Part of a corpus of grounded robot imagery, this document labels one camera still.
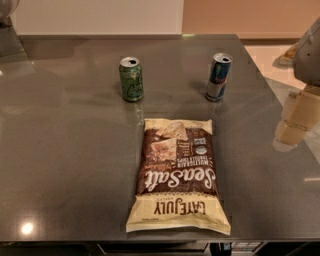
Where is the green soda can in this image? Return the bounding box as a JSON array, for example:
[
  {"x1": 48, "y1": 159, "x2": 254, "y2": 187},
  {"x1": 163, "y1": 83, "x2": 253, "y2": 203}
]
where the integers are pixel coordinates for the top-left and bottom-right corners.
[{"x1": 119, "y1": 57, "x2": 144, "y2": 102}]

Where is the brown cream chips bag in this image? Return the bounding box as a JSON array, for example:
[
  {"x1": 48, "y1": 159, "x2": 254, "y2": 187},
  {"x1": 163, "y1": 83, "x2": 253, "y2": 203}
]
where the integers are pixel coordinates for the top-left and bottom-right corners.
[{"x1": 126, "y1": 119, "x2": 231, "y2": 235}]

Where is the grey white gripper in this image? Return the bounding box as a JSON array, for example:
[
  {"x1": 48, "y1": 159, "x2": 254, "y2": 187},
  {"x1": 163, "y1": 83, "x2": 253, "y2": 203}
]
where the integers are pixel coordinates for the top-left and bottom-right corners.
[{"x1": 274, "y1": 17, "x2": 320, "y2": 146}]

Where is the blue silver redbull can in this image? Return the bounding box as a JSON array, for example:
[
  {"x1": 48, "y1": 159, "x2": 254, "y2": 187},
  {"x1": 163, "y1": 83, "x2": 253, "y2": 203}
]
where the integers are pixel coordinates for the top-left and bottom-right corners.
[{"x1": 206, "y1": 53, "x2": 232, "y2": 102}]

